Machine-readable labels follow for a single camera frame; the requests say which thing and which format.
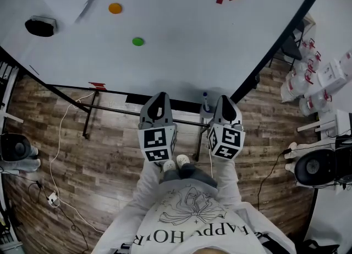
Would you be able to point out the small red sticker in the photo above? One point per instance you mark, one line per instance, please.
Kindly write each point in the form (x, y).
(97, 85)

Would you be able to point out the black white round machine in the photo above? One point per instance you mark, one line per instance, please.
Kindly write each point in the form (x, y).
(19, 149)
(316, 166)

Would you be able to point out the white power adapter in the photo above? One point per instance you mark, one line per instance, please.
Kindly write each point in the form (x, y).
(52, 198)

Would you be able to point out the person's white printed sweatshirt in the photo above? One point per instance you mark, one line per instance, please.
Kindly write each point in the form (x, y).
(192, 220)

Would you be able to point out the person's left forearm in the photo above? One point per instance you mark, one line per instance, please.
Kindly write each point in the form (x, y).
(147, 181)

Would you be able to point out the black metal board stand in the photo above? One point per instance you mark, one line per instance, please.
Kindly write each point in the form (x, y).
(110, 108)

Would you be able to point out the person's left white shoe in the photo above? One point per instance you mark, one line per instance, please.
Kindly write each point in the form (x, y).
(169, 165)

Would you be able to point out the orange round magnet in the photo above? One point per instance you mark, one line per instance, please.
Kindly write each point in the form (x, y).
(115, 8)

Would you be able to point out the white round marker holder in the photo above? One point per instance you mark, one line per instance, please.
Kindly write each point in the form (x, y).
(204, 114)

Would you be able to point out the large white board black frame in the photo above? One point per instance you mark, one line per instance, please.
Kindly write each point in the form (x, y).
(178, 41)

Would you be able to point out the person's right forearm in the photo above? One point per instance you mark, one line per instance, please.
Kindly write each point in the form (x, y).
(228, 178)

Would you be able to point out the black chair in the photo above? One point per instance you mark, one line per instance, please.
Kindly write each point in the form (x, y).
(291, 46)

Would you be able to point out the cluster of clear water bottles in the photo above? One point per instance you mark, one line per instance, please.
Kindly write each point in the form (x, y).
(299, 85)

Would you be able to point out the person's right white shoe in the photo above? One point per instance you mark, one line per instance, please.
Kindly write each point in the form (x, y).
(182, 160)

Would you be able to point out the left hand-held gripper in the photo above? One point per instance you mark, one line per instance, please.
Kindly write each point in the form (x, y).
(156, 140)

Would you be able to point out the white shelf unit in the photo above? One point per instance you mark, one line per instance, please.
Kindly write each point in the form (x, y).
(330, 123)

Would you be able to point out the blue capped whiteboard marker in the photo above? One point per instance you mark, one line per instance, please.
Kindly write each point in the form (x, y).
(205, 100)

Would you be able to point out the black board eraser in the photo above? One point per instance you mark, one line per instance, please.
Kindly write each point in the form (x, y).
(39, 27)

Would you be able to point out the black white rack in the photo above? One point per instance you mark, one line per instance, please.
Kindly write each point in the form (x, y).
(6, 82)

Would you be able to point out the green round magnet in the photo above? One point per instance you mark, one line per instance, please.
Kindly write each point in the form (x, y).
(138, 41)

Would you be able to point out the person's white shoe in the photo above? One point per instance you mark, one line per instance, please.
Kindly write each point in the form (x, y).
(182, 160)
(169, 165)

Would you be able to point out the white cardboard box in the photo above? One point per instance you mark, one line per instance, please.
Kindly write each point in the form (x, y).
(331, 75)

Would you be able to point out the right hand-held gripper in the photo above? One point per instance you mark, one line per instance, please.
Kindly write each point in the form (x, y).
(226, 140)

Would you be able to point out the person's grey trousers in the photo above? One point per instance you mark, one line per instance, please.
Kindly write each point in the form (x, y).
(189, 174)

